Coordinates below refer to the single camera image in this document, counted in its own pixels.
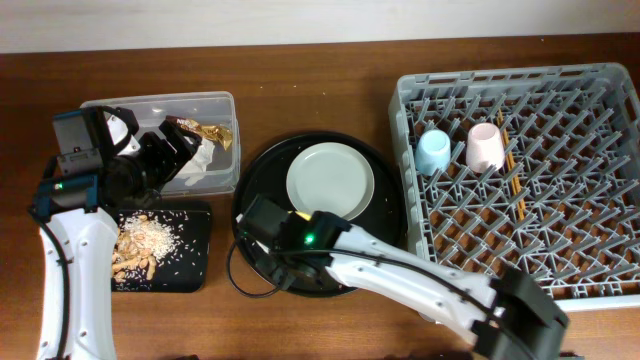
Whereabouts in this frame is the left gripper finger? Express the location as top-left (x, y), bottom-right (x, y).
top-left (175, 127), bottom-right (202, 150)
top-left (159, 120), bottom-right (197, 163)

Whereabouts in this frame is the gold snack wrapper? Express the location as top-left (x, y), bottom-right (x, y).
top-left (165, 115), bottom-right (233, 151)

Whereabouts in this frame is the white napkin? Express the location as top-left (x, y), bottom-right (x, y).
top-left (175, 139), bottom-right (216, 186)

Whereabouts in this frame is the yellow bowl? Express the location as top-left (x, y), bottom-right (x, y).
top-left (295, 211), bottom-right (311, 221)

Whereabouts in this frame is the food scraps pile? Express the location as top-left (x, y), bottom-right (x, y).
top-left (111, 211), bottom-right (179, 285)

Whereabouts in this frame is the light grey plate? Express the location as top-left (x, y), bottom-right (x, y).
top-left (286, 142), bottom-right (375, 220)

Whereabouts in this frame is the blue plastic cup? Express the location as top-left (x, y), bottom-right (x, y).
top-left (415, 129), bottom-right (451, 176)

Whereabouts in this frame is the pink plastic cup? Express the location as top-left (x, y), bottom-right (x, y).
top-left (466, 122), bottom-right (505, 173)

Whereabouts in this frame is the wooden chopstick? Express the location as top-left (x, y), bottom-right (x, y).
top-left (501, 127), bottom-right (527, 221)
top-left (497, 109), bottom-right (525, 220)

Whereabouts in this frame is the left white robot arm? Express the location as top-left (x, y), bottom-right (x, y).
top-left (28, 106), bottom-right (201, 359)

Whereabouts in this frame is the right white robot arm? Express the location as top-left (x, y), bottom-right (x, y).
top-left (245, 211), bottom-right (569, 359)

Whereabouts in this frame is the clear plastic waste bin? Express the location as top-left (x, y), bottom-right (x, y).
top-left (82, 91), bottom-right (241, 197)

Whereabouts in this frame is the grey dishwasher rack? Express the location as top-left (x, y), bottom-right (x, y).
top-left (388, 63), bottom-right (639, 312)

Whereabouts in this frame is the round black serving tray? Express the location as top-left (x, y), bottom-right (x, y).
top-left (232, 130), bottom-right (407, 299)

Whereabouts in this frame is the black rectangular tray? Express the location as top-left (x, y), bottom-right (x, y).
top-left (111, 201), bottom-right (213, 293)

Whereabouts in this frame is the black camera cable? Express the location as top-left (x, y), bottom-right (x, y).
top-left (226, 239), bottom-right (284, 300)

